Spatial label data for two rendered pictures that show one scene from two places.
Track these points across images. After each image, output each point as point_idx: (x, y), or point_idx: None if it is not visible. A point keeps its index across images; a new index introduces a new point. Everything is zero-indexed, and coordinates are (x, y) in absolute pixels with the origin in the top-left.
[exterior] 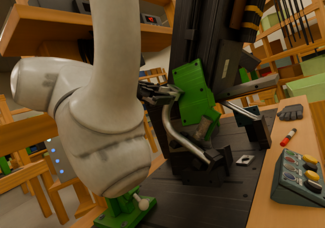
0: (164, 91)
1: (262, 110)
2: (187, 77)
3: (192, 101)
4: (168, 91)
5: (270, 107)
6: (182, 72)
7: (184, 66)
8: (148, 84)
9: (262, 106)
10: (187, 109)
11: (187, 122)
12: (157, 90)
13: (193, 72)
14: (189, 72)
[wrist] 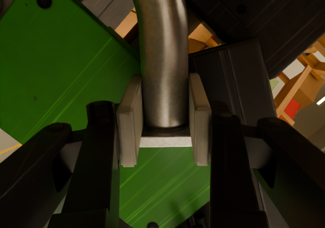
0: (191, 117)
1: (115, 27)
2: (159, 176)
3: (73, 106)
4: (189, 110)
5: (120, 32)
6: (195, 180)
7: (197, 202)
8: (277, 200)
9: (136, 22)
10: (71, 62)
11: (27, 3)
12: (210, 136)
13: (146, 200)
14: (161, 192)
